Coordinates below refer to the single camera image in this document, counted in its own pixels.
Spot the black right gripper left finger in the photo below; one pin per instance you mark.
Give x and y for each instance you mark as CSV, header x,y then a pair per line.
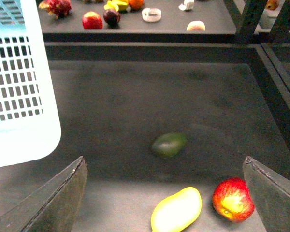
x,y
53,207

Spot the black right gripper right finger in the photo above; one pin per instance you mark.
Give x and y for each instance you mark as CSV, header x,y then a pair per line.
x,y
270,193

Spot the light blue plastic basket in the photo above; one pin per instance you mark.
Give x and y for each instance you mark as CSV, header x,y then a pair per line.
x,y
29,121

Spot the yellow mango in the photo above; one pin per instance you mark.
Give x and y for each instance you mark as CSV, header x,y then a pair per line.
x,y
177,212

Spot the red yellow apple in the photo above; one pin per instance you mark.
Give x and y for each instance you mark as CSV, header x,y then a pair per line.
x,y
231,199

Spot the green avocado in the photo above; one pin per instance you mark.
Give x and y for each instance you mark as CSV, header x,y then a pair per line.
x,y
168,145

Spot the pink peach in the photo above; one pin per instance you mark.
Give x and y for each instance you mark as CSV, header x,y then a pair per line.
x,y
196,25

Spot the red apple on shelf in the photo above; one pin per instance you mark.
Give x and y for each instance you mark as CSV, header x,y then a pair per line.
x,y
92,20

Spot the pink dragon fruit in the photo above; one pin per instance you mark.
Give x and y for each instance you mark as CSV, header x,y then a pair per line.
x,y
58,8

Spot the dark purple plum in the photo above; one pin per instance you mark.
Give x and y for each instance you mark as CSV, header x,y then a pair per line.
x,y
111,17

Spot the yellow starfruit near persimmon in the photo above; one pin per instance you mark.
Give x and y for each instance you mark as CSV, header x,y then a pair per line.
x,y
118,5

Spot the orange persimmon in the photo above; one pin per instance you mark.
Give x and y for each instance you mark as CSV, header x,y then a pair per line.
x,y
136,4

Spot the black metal post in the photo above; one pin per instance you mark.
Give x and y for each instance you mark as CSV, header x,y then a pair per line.
x,y
249,20

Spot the red apple behind post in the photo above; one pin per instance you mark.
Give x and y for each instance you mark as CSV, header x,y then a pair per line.
x,y
272,5

